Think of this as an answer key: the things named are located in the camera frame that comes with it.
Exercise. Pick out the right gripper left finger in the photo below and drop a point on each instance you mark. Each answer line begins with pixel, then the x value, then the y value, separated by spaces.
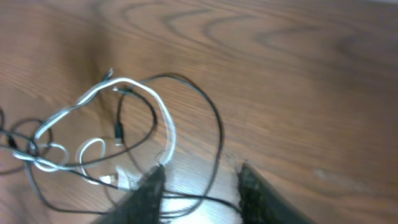
pixel 142 206

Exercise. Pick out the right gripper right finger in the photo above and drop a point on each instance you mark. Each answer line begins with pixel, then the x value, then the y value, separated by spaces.
pixel 260 203

